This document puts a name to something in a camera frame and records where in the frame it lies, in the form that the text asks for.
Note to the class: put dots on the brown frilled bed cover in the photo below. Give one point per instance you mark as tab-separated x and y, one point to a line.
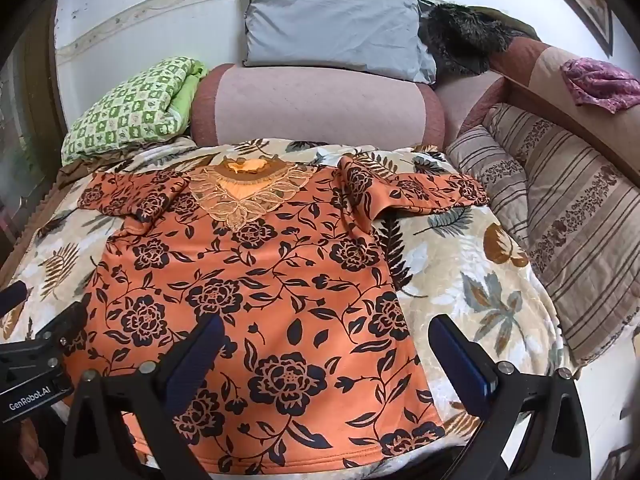
67	175

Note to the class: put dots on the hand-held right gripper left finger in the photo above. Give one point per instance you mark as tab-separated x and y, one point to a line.
200	352

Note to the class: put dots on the pink brown bolster cushion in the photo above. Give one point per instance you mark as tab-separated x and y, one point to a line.
310	110
465	105

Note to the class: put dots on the brown tan sofa backrest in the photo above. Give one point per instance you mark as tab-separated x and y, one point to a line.
545	72

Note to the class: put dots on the pink crumpled cloth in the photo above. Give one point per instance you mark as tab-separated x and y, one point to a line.
600	82

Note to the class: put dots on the large striped beige cushion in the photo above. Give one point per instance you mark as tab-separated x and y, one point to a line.
580	220

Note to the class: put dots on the dark furry garment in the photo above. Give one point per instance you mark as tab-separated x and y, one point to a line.
465	35

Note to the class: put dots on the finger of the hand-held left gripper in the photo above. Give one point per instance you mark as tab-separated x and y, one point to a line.
65	325
12	296

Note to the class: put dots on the beige leaf print blanket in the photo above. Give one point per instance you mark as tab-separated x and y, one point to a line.
465	270

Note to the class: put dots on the green checkered pillow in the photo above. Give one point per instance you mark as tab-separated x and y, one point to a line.
130	110

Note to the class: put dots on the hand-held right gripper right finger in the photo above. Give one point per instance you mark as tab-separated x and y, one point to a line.
457	355

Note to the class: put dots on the small striped beige cushion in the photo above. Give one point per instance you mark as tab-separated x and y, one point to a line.
490	175

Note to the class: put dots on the framed wall picture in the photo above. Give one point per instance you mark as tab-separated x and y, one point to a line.
595	10

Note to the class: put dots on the orange black floral blouse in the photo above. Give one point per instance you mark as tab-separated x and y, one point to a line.
300	285

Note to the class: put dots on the grey pillow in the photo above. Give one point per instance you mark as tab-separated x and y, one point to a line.
335	25

